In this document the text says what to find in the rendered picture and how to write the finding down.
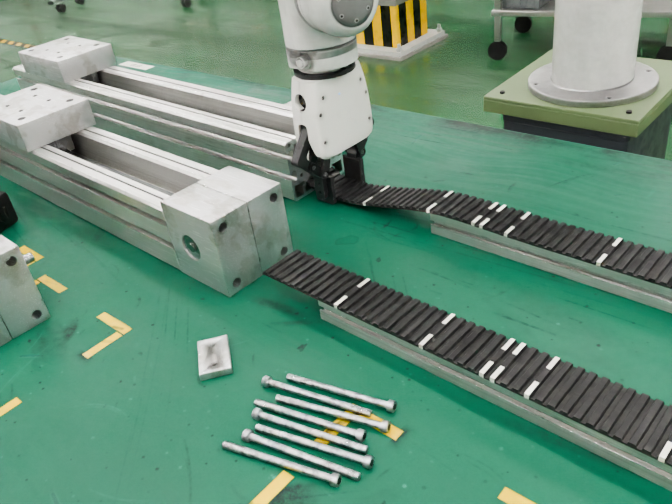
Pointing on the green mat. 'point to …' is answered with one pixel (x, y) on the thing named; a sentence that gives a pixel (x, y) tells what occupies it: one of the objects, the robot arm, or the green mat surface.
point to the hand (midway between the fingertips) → (340, 179)
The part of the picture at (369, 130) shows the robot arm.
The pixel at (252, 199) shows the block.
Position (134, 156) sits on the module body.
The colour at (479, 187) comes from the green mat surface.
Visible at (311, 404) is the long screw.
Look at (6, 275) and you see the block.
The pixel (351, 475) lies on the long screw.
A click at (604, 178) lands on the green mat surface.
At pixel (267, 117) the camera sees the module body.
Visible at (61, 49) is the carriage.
